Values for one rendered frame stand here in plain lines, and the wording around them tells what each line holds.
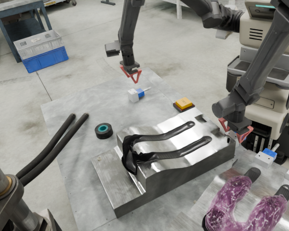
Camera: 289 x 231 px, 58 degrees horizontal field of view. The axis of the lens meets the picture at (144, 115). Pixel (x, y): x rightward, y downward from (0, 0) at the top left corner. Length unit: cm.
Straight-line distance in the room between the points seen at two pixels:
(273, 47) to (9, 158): 237
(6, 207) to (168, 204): 50
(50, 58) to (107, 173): 315
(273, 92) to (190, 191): 60
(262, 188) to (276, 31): 49
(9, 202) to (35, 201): 138
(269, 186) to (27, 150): 215
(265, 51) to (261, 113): 60
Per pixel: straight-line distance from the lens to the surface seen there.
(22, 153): 265
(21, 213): 93
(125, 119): 130
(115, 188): 94
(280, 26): 68
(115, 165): 101
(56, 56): 402
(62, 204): 209
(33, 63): 398
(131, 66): 128
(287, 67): 117
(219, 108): 93
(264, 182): 96
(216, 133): 109
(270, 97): 128
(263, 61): 77
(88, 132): 128
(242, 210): 85
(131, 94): 137
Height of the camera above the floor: 161
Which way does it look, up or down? 38 degrees down
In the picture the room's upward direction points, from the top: 9 degrees counter-clockwise
